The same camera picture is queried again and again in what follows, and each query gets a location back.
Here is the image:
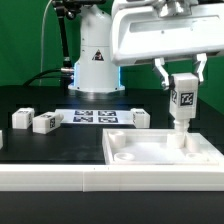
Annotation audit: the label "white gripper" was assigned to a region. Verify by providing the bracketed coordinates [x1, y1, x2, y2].
[110, 0, 224, 90]

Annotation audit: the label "white square tabletop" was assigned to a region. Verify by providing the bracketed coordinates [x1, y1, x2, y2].
[102, 129, 224, 166]

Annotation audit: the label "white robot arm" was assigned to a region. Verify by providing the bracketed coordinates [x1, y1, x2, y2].
[73, 0, 224, 92]

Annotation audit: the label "sheet with AprilTags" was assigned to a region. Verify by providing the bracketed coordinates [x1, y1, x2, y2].
[55, 109, 133, 125]

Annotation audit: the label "black camera stand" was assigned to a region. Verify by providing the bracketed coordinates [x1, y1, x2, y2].
[50, 0, 101, 88]

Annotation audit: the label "black cables at base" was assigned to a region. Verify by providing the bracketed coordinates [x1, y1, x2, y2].
[23, 68, 74, 87]

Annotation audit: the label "grey cable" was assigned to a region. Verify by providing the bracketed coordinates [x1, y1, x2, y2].
[38, 0, 54, 86]

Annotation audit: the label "white L-shaped obstacle wall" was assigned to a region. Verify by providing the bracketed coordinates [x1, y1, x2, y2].
[0, 132, 224, 193]

